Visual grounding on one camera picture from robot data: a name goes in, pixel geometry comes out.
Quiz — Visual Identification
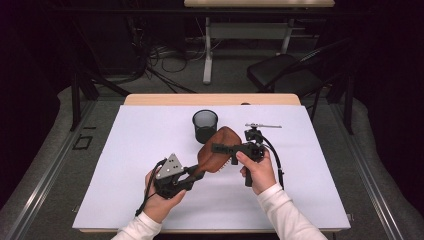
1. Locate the black folding chair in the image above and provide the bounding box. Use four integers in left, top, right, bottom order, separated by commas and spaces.
246, 38, 354, 116

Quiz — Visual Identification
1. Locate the right hand-held gripper cable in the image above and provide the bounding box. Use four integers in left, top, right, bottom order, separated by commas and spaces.
261, 134, 286, 191

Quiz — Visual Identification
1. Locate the left hand-held gripper cable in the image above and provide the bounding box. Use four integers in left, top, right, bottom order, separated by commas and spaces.
134, 158, 168, 217

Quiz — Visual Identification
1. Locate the brown wooden hairbrush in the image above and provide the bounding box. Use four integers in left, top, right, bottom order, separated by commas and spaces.
195, 125, 243, 178

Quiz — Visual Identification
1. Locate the light wooden table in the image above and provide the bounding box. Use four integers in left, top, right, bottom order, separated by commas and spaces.
79, 93, 341, 234

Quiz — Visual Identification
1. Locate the bundle of floor cables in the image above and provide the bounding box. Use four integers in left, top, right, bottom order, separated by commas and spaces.
143, 41, 201, 94

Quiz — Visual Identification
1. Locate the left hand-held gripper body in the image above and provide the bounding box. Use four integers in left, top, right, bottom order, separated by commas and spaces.
153, 153, 193, 200

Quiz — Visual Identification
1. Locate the hand-held gripper cable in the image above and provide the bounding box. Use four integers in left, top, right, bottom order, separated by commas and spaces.
134, 158, 168, 217
261, 134, 286, 191

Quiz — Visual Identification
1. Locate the person's left hand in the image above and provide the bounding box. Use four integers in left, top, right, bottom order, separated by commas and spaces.
143, 168, 188, 224

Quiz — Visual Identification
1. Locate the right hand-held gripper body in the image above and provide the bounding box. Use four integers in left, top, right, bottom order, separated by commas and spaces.
231, 123, 283, 166

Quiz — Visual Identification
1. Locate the white-framed desk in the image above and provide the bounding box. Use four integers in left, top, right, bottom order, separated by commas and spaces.
183, 0, 336, 85

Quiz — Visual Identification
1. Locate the person's right hand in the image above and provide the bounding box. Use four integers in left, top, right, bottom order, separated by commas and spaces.
235, 151, 278, 196

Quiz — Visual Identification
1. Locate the white foam board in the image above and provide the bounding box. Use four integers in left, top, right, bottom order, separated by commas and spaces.
72, 104, 352, 231

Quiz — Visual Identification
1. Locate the black mesh pen cup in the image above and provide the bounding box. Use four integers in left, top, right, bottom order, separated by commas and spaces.
192, 109, 219, 145

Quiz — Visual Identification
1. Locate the black metal stand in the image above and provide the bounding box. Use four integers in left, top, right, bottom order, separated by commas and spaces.
328, 73, 355, 136
68, 66, 132, 133

